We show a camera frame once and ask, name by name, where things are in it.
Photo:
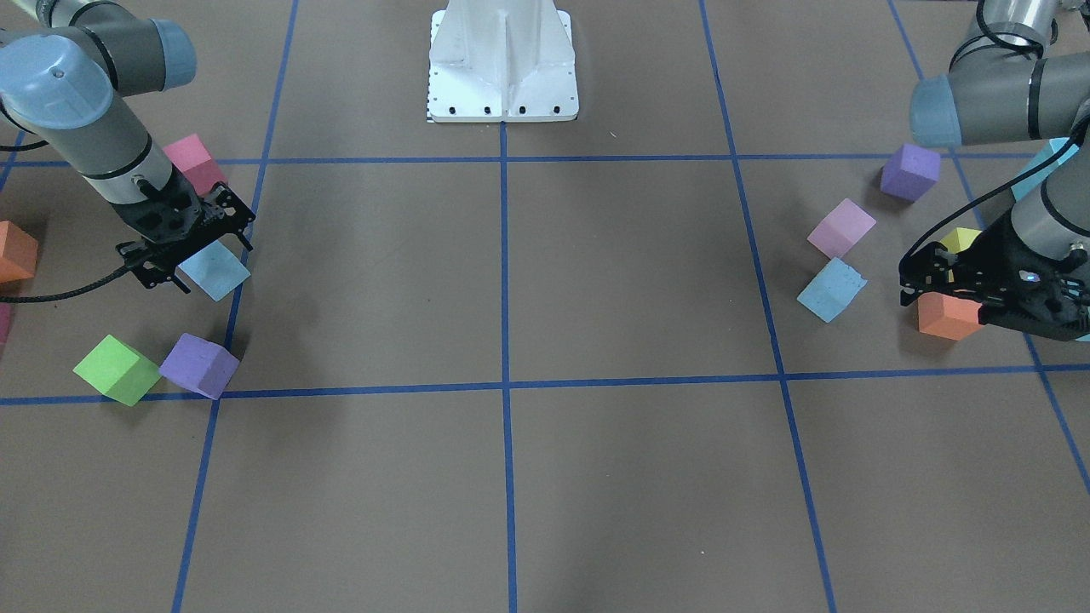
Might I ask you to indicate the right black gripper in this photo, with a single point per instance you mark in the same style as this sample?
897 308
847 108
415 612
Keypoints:
220 205

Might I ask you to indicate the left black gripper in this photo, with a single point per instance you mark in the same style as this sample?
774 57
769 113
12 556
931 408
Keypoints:
995 252

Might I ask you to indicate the light blue block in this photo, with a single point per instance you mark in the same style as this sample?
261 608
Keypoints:
831 291
216 270

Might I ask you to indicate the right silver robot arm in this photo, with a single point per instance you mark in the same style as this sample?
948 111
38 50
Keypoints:
67 82

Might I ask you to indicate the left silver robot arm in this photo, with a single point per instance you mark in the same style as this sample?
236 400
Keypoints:
1004 85

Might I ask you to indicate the magenta foam block by arm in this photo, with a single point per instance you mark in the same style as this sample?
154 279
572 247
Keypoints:
191 157

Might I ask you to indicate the yellow foam block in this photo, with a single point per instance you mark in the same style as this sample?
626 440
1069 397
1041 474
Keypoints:
962 241

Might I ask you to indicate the orange foam block far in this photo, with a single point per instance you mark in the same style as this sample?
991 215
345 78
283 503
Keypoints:
947 316

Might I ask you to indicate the purple block near green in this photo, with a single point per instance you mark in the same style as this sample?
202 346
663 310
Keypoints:
199 366

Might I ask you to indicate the teal plastic bin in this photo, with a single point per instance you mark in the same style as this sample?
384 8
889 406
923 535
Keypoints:
1051 156

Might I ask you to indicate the orange foam block near tray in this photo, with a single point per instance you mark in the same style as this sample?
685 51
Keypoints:
19 253

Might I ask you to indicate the green foam block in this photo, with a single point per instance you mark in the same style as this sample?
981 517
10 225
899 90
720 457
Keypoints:
118 371

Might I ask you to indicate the dark purple block far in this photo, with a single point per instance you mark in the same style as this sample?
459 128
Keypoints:
910 172

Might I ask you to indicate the magenta foam block near tray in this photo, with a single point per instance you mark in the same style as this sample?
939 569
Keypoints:
6 316

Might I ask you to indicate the light pink foam block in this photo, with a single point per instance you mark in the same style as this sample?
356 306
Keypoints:
841 229

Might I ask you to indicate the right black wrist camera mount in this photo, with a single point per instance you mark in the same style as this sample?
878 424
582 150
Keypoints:
152 270

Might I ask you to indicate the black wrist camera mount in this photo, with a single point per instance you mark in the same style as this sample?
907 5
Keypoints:
152 270
982 273

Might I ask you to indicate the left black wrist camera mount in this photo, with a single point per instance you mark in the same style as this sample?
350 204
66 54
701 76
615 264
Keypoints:
982 273

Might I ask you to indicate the white pedestal column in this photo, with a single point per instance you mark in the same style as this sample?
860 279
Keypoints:
501 61

